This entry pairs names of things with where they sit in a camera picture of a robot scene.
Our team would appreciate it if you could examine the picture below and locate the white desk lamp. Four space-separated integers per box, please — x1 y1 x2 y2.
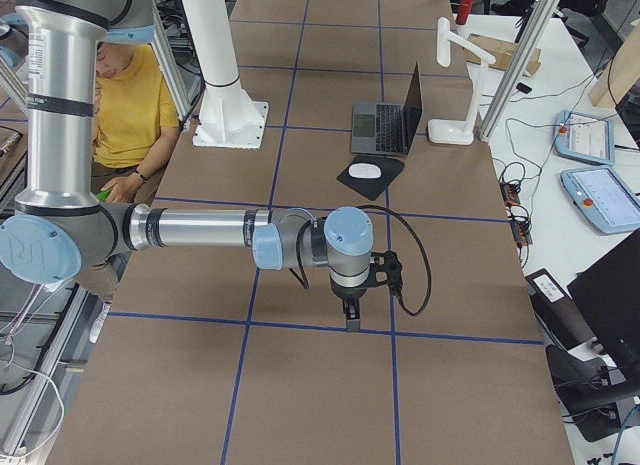
427 16 496 145

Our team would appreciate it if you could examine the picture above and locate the small black square sensor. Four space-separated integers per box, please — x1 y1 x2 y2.
516 83 532 94

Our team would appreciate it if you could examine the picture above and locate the brown cardboard box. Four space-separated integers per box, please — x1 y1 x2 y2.
468 33 541 76

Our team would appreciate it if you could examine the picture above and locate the black power strip right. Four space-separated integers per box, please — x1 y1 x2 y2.
509 215 533 248

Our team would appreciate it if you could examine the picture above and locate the black mouse pad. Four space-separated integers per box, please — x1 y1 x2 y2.
336 155 405 201

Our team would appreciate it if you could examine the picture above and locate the person in yellow shirt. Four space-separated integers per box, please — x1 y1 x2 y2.
91 42 180 205

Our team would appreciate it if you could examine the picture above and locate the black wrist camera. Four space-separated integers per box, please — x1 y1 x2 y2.
368 250 403 299

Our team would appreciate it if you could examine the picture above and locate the green phone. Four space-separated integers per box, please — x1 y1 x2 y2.
96 188 112 202

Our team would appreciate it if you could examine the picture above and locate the black power strip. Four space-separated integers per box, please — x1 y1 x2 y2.
499 183 521 207
509 215 533 248

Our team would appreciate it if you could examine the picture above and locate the grey laptop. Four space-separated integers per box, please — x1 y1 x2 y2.
350 62 423 157

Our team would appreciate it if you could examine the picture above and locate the blue teach pendant far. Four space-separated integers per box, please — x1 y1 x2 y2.
553 110 615 165

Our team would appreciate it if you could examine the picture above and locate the aluminium frame post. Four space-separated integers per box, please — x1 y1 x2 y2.
480 0 562 141

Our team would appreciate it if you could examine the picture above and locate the brown paper table cover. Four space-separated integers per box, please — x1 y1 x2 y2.
48 0 572 464

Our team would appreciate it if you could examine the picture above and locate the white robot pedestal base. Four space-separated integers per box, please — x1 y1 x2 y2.
182 0 269 150

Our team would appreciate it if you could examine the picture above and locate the red object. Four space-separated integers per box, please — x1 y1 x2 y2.
456 0 475 26

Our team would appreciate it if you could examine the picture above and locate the blue teach pendant near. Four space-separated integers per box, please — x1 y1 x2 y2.
560 165 639 234

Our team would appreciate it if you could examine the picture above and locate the black device with label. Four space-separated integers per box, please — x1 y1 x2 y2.
525 268 605 355

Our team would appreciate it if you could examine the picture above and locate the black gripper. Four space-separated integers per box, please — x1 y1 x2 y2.
330 279 367 332

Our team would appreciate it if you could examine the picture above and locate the black power strip left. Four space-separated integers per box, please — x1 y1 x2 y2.
499 183 521 207

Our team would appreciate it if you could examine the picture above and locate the blue teach pendant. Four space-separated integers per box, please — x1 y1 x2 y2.
560 165 639 234
553 110 615 165

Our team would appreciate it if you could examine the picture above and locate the white computer mouse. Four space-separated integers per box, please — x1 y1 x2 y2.
348 162 382 180

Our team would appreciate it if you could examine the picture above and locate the black monitor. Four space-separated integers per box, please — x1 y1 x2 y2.
568 231 639 378

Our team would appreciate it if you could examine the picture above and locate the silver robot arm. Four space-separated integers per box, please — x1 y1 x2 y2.
1 0 374 330

